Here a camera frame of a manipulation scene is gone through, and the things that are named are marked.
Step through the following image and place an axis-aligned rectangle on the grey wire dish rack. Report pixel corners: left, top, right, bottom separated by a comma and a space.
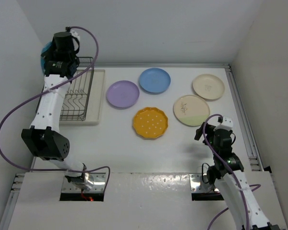
35, 57, 95, 122

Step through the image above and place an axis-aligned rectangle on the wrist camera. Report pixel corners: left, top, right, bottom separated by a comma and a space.
65, 27, 80, 42
216, 116, 233, 131

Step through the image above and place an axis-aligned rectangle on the blue plate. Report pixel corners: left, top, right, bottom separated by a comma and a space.
139, 68, 171, 94

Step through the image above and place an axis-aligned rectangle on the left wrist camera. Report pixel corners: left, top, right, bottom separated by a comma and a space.
65, 27, 80, 42

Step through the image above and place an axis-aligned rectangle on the beige green leaf plate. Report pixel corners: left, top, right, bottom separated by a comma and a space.
173, 95, 210, 127

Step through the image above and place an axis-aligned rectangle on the purple plate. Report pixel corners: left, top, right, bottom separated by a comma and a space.
106, 80, 140, 109

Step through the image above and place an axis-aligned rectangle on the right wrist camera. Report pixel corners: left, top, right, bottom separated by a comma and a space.
216, 116, 233, 131

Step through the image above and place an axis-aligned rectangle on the yellow polka dot plate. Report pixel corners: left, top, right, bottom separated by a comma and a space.
132, 107, 168, 139

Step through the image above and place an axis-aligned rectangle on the cream plate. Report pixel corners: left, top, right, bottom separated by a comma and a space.
192, 74, 225, 100

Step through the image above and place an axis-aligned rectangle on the cream drip tray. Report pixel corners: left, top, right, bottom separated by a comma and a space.
60, 69, 105, 126

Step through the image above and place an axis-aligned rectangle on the teal polka dot plate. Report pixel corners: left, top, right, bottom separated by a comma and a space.
40, 41, 52, 74

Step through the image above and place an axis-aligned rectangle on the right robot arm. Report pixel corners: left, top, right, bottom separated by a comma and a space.
194, 122, 280, 230

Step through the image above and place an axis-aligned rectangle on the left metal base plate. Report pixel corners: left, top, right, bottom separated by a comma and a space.
61, 173, 106, 194

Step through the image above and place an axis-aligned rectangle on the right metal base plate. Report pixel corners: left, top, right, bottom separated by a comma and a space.
189, 173, 219, 194

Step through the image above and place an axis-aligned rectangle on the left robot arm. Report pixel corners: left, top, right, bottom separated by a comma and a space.
21, 30, 94, 191

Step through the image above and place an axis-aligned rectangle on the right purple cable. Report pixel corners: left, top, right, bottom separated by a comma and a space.
204, 114, 262, 230

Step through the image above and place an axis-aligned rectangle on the metal base plate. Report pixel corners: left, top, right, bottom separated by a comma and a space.
189, 173, 219, 194
61, 173, 106, 194

